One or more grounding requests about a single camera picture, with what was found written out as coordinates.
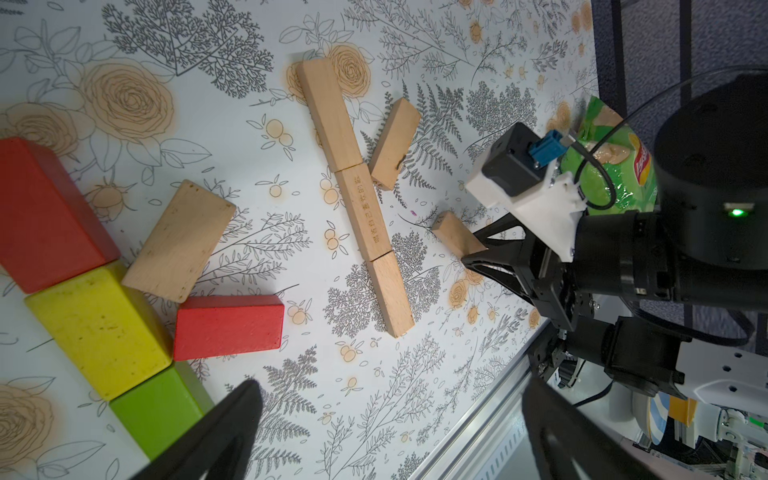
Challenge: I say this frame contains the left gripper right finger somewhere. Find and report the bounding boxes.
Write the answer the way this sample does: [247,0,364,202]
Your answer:
[522,378,657,479]

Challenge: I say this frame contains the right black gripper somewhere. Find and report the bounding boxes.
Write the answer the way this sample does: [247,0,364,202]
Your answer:
[461,214,594,330]

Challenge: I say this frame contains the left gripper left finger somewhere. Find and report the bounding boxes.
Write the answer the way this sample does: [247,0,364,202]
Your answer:
[134,379,263,479]

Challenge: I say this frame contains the green wooden block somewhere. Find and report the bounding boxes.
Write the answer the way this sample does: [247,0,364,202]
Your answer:
[110,361,214,460]

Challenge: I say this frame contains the yellow wooden block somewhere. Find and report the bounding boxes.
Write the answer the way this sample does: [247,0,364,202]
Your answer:
[24,261,172,401]

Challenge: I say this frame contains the natural block with engraved numbers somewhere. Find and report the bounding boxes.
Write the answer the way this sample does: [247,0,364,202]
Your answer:
[335,163,392,261]

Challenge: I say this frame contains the natural block numbered 49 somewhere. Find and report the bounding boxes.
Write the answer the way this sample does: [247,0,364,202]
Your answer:
[369,98,421,190]

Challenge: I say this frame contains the lowest natural wooden block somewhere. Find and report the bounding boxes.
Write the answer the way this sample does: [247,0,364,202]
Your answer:
[296,58,363,172]

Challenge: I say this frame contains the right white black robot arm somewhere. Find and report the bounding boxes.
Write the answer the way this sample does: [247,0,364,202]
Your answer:
[461,65,767,415]

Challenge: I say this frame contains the green chips bag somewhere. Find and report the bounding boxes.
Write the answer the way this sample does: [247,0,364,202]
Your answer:
[578,97,657,215]

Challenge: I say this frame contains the aluminium front rail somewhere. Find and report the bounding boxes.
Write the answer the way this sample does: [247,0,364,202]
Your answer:
[410,321,567,479]

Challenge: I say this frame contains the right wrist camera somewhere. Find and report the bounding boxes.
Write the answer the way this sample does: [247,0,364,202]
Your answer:
[464,121,589,264]

